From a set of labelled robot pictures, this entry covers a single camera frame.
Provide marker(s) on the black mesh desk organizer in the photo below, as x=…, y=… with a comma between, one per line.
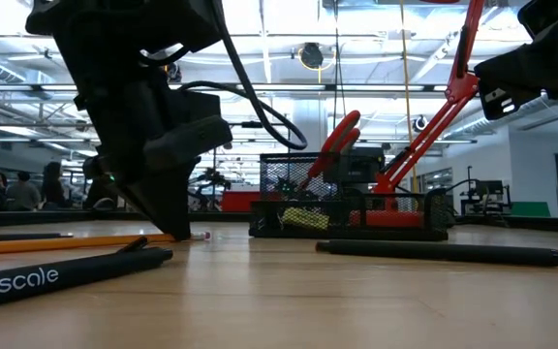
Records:
x=405, y=228

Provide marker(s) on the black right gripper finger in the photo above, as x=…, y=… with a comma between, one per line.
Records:
x=526, y=72

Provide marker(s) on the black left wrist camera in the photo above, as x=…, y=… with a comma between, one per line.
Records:
x=199, y=106

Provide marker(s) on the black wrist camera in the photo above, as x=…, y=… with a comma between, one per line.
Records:
x=199, y=106
x=545, y=17

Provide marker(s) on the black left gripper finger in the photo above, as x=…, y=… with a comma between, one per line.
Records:
x=167, y=199

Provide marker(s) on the green panel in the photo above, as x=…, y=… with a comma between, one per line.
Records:
x=531, y=209

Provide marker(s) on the black background robot arm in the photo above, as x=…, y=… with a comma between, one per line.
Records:
x=211, y=181
x=288, y=188

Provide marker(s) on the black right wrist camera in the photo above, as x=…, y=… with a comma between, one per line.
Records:
x=545, y=17

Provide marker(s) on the black background workstation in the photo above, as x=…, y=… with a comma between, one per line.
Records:
x=487, y=191

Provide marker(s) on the matte black pen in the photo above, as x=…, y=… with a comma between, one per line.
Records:
x=66, y=276
x=429, y=252
x=17, y=237

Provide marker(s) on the yellow-green eraser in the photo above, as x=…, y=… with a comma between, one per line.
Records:
x=305, y=219

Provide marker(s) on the yellow pencil with pink eraser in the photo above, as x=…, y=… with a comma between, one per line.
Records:
x=66, y=244

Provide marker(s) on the red storage box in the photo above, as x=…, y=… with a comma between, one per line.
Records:
x=238, y=201

